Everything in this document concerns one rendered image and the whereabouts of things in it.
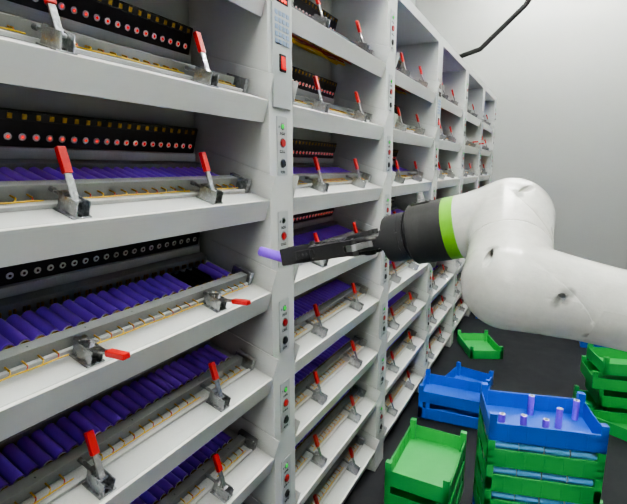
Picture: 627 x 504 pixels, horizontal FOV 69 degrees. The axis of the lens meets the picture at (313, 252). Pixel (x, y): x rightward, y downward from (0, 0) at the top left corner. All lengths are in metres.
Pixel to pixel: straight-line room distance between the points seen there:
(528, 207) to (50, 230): 0.58
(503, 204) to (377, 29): 1.12
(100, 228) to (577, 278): 0.58
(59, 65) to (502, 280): 0.56
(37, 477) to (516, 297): 0.67
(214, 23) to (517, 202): 0.72
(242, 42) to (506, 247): 0.69
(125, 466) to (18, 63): 0.58
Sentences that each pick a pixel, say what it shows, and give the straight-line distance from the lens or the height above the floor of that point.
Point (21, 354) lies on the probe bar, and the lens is 0.69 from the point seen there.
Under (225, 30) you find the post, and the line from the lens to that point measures 1.05.
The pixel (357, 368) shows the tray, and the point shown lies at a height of 0.50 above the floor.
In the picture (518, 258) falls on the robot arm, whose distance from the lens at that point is 0.54.
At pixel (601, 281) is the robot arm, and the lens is 0.57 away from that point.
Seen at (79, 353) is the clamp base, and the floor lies 0.91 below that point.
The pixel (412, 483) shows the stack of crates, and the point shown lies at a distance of 1.61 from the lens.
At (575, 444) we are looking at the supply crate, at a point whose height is 0.42.
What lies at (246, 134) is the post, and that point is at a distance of 0.99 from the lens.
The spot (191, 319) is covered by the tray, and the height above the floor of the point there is 0.90.
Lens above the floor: 1.16
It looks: 11 degrees down
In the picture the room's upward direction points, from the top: straight up
